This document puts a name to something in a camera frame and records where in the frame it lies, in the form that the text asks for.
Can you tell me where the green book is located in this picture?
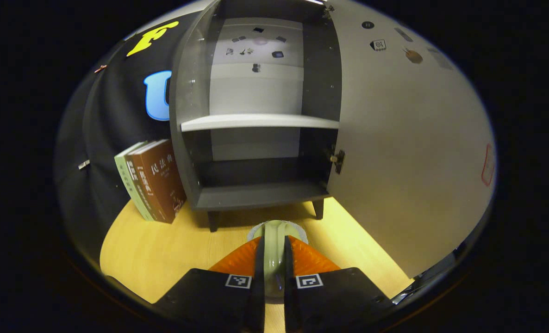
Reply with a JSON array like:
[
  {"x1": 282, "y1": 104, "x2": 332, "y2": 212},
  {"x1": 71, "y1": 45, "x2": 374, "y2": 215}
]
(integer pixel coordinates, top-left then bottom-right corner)
[{"x1": 114, "y1": 141, "x2": 155, "y2": 222}]

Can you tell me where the brown and white book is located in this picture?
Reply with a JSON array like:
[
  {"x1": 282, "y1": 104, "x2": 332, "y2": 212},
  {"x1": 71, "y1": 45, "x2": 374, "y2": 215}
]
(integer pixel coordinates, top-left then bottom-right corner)
[{"x1": 124, "y1": 140, "x2": 168, "y2": 222}]

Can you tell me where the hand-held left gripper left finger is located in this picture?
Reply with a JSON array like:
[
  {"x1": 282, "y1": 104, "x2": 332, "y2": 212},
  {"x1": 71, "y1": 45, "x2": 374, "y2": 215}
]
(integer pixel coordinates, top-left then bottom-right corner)
[{"x1": 153, "y1": 236, "x2": 267, "y2": 333}]

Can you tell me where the grey round coaster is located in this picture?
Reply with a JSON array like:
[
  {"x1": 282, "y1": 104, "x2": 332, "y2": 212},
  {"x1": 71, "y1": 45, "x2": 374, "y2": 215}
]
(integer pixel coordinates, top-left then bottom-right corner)
[{"x1": 247, "y1": 220, "x2": 309, "y2": 246}]

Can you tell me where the white cabinet shelf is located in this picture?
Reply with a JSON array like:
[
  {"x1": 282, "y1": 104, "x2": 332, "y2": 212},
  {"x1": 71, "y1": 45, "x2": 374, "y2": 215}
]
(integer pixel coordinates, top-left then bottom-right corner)
[{"x1": 181, "y1": 113, "x2": 340, "y2": 132}]

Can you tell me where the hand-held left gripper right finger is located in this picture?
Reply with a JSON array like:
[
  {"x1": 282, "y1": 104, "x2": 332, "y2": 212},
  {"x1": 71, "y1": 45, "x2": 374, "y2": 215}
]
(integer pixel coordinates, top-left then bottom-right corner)
[{"x1": 284, "y1": 235, "x2": 395, "y2": 333}]

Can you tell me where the metal door hinge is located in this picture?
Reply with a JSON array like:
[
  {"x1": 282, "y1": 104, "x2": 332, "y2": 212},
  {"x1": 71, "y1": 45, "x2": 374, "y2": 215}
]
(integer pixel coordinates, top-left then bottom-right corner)
[{"x1": 330, "y1": 149, "x2": 345, "y2": 175}]

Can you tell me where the beige cabinet door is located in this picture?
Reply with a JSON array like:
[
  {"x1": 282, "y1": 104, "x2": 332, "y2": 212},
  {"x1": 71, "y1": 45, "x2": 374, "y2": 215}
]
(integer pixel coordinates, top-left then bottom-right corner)
[{"x1": 325, "y1": 0, "x2": 496, "y2": 279}]

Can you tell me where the black backdrop cloth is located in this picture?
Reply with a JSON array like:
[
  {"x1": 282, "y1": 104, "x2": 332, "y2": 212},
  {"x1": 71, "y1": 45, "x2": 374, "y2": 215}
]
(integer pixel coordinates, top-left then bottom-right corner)
[{"x1": 55, "y1": 12, "x2": 201, "y2": 259}]

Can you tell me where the dark grey cabinet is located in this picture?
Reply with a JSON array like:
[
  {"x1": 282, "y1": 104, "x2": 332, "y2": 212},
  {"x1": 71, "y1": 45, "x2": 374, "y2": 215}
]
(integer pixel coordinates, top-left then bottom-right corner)
[{"x1": 169, "y1": 0, "x2": 344, "y2": 232}]

